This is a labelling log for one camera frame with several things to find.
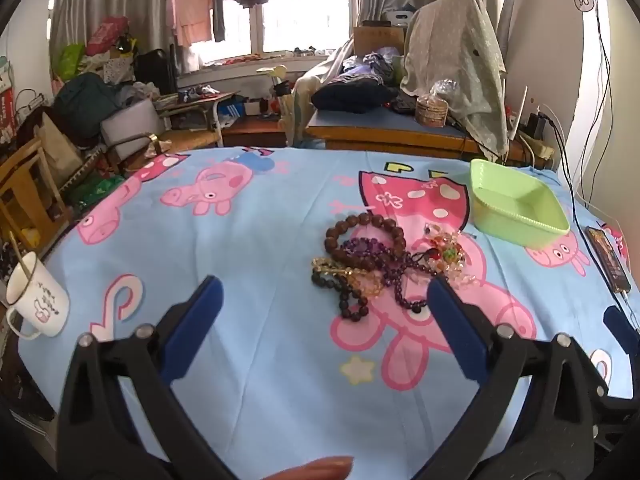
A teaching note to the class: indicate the tan paper bag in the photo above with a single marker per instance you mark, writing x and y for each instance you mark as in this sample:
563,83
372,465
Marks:
60,150

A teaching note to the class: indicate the navy clothing bundle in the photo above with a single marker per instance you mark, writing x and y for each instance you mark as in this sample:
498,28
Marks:
350,96

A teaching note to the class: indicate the cardboard box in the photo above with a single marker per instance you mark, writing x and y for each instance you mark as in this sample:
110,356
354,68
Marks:
375,40

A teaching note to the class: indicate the smartphone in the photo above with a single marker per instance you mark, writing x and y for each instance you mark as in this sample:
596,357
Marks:
607,260

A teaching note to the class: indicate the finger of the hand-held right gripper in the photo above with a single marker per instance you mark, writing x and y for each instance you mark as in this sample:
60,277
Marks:
620,322

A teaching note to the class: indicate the black power adapter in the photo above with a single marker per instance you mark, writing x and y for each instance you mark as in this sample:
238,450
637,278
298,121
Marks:
536,125

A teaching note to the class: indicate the wooden chair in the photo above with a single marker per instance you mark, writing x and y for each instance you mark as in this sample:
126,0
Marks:
22,180

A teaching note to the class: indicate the dark green bag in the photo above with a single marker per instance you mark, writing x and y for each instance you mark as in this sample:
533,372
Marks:
85,100

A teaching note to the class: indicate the dotted pale green cloth cover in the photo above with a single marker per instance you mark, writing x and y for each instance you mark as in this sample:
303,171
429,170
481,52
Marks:
450,50

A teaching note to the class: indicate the cartoon printed blue bedsheet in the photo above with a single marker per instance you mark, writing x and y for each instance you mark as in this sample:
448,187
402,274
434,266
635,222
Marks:
250,240

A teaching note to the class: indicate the white enamel mug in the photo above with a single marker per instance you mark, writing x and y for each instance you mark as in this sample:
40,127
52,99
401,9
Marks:
42,305

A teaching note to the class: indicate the small folding table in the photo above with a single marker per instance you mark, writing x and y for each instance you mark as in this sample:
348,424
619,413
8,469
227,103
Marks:
200,102

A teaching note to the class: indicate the yellow power strip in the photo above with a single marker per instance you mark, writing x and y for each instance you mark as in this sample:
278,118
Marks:
537,149

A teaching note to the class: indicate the wooden desk with blue top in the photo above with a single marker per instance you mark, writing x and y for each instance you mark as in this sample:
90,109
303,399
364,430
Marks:
380,120

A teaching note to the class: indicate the lime plastic bag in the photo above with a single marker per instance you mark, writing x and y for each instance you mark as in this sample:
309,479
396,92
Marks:
70,60

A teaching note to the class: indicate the green plastic basket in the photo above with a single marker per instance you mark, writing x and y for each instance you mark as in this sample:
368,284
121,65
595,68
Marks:
505,210

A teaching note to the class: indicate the black bag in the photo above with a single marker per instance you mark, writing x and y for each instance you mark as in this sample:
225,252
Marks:
155,72

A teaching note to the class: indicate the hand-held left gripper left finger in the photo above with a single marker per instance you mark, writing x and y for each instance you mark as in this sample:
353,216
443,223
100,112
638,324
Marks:
192,330

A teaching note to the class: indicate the person's left hand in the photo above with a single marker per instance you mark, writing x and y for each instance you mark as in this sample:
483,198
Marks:
315,470

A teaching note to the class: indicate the pink hanging garment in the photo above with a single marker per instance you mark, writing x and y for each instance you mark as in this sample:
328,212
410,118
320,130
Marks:
192,0

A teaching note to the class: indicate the blue striped shoe box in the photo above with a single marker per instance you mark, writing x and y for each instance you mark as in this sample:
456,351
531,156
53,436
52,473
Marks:
231,112

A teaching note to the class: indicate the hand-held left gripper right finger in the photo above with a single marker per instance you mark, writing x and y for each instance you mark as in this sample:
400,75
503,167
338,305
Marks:
457,330

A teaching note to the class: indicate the red plastic bag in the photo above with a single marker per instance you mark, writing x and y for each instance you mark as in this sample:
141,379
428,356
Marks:
107,35

